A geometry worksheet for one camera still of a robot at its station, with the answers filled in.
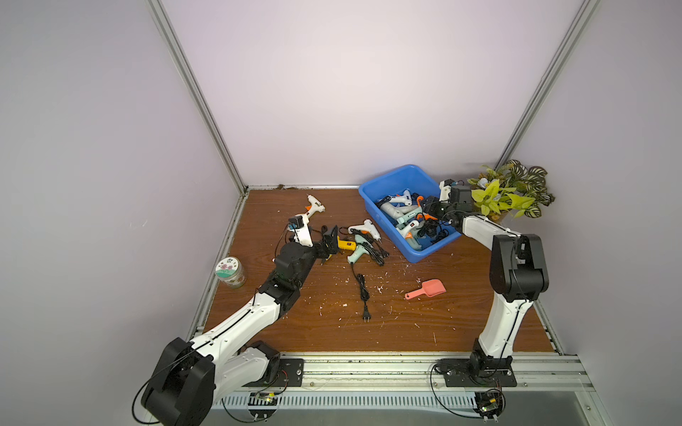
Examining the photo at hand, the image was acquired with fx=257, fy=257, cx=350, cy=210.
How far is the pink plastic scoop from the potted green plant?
0.95 feet

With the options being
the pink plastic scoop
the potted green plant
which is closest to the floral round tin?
the pink plastic scoop

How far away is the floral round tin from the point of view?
87 centimetres

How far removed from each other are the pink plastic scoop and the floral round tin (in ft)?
1.90

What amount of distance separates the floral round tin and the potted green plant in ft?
2.73

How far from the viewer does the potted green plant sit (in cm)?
86

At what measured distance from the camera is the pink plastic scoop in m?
0.87
